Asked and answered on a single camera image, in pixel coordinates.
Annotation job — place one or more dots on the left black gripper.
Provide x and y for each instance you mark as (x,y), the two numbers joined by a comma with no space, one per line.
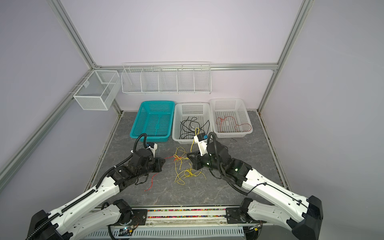
(159,164)

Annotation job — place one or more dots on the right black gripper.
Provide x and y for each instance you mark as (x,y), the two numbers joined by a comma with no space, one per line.
(197,160)

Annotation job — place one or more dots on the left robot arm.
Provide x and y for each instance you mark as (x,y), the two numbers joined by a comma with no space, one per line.
(73,220)

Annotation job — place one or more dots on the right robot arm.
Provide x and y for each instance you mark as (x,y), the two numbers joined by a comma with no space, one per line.
(246,179)

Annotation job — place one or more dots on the middle white plastic basket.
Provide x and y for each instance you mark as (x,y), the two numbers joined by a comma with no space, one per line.
(187,118)

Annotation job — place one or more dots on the white plastic basket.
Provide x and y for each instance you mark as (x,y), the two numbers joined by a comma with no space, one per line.
(187,118)
(230,118)

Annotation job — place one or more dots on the teal plastic basket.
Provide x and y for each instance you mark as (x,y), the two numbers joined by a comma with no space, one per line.
(154,118)

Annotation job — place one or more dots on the right white plastic basket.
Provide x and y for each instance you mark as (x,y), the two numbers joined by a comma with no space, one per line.
(230,118)

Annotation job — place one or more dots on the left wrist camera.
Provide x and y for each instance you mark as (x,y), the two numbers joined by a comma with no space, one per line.
(150,149)

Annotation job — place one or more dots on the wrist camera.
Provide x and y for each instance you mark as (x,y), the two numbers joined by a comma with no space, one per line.
(150,149)
(201,141)

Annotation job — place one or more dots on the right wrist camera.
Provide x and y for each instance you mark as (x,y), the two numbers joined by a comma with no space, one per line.
(201,141)

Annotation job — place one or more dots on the front aluminium rail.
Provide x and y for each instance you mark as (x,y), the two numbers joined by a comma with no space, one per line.
(195,214)

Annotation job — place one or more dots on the white slotted cable duct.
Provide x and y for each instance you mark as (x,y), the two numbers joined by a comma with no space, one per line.
(191,233)

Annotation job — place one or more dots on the white wire wall shelf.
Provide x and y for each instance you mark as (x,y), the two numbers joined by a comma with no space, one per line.
(167,78)

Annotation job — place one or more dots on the white mesh wall box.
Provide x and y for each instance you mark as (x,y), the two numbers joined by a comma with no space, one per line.
(99,90)

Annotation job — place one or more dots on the aluminium cage frame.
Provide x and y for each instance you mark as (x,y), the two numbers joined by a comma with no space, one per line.
(10,169)

